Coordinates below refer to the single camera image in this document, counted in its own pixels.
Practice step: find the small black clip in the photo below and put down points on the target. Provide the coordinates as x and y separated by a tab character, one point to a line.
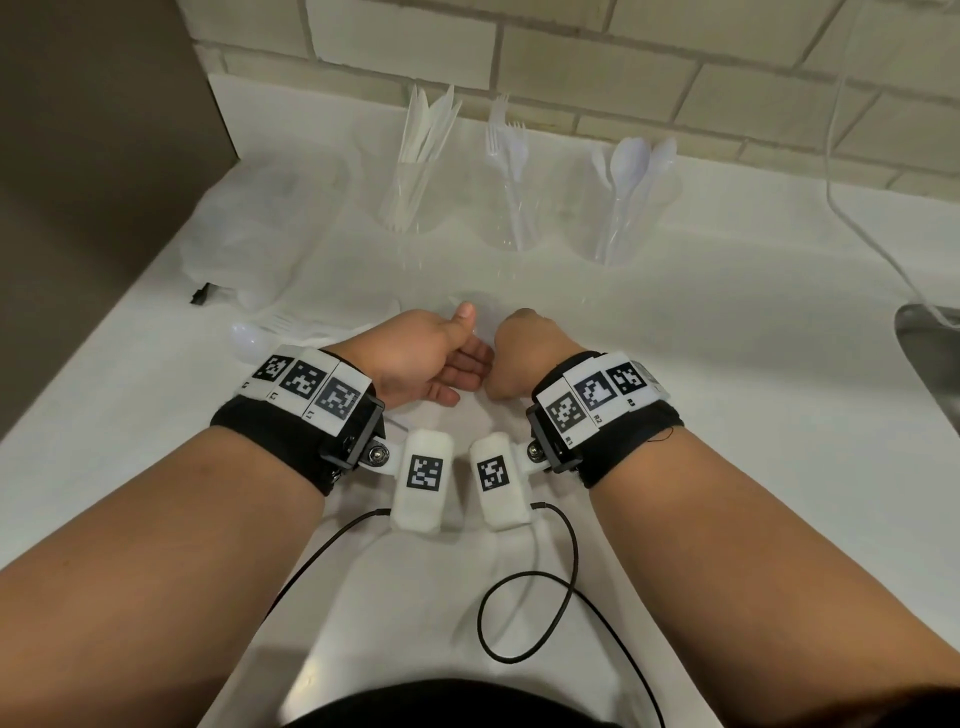
201	294

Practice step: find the black wristband with marker tags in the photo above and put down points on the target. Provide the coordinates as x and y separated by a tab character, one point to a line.
630	442
277	435

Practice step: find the single white plastic fork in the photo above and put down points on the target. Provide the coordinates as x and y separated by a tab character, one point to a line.
307	327

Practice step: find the clear plastic bag of cutlery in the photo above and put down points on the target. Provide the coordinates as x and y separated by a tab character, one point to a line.
439	202

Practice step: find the person's left forearm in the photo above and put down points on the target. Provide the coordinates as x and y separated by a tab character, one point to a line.
150	585

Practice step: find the bunch of white plastic spoons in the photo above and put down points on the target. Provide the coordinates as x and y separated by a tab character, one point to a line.
626	161

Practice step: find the person's right forearm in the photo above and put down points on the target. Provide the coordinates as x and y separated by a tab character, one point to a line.
750	585

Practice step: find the brown partition panel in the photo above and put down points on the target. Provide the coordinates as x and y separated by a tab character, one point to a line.
90	187

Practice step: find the bunch of white plastic forks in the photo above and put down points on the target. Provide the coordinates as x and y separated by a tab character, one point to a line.
516	157

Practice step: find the person's left hand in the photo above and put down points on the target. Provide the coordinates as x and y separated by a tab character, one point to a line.
420	360

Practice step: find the black shirt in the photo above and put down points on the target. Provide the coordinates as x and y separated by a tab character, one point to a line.
450	709

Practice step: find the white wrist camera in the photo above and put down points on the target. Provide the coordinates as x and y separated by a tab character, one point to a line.
424	510
502	510

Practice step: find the person's right hand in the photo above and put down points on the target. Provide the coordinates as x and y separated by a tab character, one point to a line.
532	352

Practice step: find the steel sink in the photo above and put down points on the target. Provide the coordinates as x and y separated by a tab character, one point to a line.
937	360

